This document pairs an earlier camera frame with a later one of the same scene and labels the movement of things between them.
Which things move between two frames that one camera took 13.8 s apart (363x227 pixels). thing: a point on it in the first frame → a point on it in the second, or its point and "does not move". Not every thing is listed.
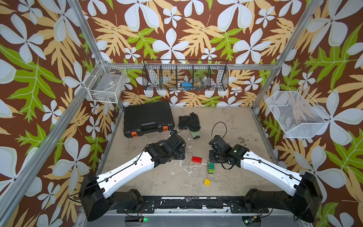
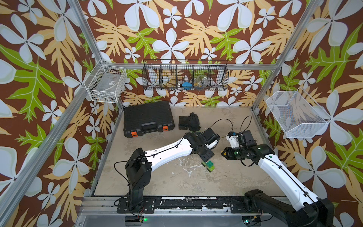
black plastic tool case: (147, 117) does not move
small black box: (183, 121) does not move
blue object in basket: (187, 85) does not move
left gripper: (181, 152) → (206, 157)
